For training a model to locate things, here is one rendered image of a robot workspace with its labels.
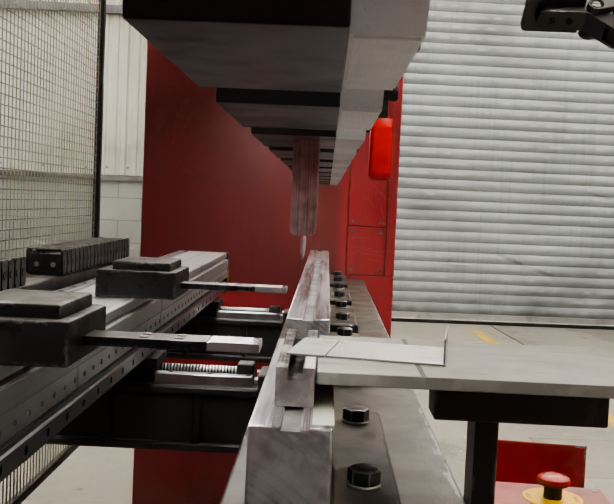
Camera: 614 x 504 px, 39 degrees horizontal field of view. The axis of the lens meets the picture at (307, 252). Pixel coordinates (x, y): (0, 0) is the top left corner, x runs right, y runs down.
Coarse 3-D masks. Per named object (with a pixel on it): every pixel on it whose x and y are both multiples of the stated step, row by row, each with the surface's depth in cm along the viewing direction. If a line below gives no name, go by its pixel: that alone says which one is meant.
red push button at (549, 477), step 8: (544, 472) 106; (552, 472) 106; (544, 480) 104; (552, 480) 104; (560, 480) 104; (568, 480) 105; (544, 488) 106; (552, 488) 105; (560, 488) 104; (544, 496) 106; (552, 496) 105; (560, 496) 105
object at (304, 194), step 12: (300, 144) 68; (312, 144) 68; (300, 156) 68; (312, 156) 68; (300, 168) 68; (312, 168) 68; (300, 180) 68; (312, 180) 68; (300, 192) 69; (312, 192) 68; (300, 204) 69; (312, 204) 69; (300, 216) 69; (312, 216) 69; (300, 228) 69; (312, 228) 69; (300, 252) 69
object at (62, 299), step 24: (0, 312) 71; (24, 312) 71; (48, 312) 71; (72, 312) 74; (96, 312) 78; (0, 336) 70; (24, 336) 70; (48, 336) 70; (72, 336) 71; (96, 336) 74; (120, 336) 74; (144, 336) 74; (168, 336) 76; (192, 336) 76; (216, 336) 77; (0, 360) 70; (24, 360) 70; (48, 360) 70; (72, 360) 71
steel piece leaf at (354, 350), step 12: (336, 348) 75; (348, 348) 75; (360, 348) 75; (372, 348) 76; (384, 348) 76; (396, 348) 76; (408, 348) 76; (420, 348) 77; (432, 348) 77; (444, 348) 69; (372, 360) 71; (384, 360) 70; (396, 360) 70; (408, 360) 71; (420, 360) 71; (432, 360) 71; (444, 360) 69
